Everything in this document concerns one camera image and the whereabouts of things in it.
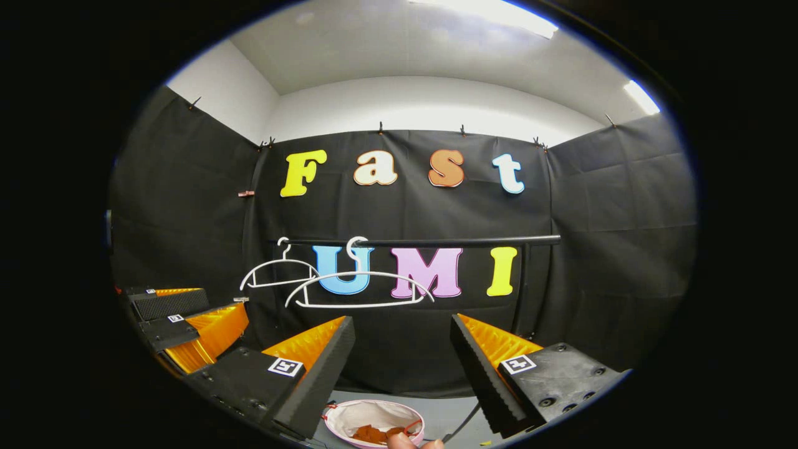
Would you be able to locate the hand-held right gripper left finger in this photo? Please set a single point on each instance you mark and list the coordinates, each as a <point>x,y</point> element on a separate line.
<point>312,386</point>

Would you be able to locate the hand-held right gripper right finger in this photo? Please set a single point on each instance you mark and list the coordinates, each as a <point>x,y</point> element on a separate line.
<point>483,374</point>

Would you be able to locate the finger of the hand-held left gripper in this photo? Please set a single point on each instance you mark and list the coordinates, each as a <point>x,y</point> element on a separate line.
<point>171,304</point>
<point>168,330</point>

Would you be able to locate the pink white laundry hamper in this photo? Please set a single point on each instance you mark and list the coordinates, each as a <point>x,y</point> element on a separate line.
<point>374,415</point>

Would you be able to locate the white plastic hanger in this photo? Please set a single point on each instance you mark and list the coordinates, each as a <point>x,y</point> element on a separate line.
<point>280,283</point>
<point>361,305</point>

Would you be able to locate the black backdrop cloth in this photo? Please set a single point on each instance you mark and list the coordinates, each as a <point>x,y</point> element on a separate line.
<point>405,212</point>

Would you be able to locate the row of black cloth clips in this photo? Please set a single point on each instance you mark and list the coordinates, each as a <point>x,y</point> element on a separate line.
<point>381,130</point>

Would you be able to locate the small ceiling light panel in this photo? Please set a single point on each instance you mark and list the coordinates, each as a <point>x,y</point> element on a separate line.
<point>642,98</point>

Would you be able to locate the large ceiling light panel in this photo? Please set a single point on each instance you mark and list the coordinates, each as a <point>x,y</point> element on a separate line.
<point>492,15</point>

